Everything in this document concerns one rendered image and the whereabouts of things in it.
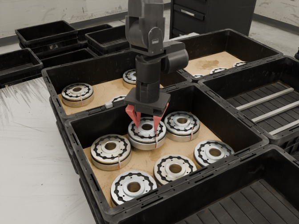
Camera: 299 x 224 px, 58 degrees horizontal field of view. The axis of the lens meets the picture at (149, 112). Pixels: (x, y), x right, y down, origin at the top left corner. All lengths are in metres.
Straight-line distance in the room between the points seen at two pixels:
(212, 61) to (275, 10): 3.21
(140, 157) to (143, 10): 0.36
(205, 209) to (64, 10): 3.53
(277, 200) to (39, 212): 0.60
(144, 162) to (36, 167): 0.38
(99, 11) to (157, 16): 3.57
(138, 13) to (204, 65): 0.63
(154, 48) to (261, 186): 0.41
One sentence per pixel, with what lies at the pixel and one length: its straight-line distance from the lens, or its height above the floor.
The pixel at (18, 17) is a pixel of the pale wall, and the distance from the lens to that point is 3.78.
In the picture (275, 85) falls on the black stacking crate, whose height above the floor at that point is 0.83.
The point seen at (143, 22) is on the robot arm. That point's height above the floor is 1.17.
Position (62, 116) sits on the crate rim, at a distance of 0.71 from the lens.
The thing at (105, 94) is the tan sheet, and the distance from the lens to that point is 0.96.
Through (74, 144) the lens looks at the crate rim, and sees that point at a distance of 0.63.
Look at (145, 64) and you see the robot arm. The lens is 0.58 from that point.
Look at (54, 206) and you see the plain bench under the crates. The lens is 0.82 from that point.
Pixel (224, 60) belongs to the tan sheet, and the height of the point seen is 0.83.
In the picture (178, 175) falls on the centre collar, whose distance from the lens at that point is 0.63.
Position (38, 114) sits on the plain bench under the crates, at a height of 0.70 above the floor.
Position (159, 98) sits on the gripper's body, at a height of 0.98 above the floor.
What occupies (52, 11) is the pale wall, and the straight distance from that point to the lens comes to 3.87.
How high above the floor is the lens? 1.35
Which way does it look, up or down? 37 degrees down
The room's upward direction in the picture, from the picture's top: straight up
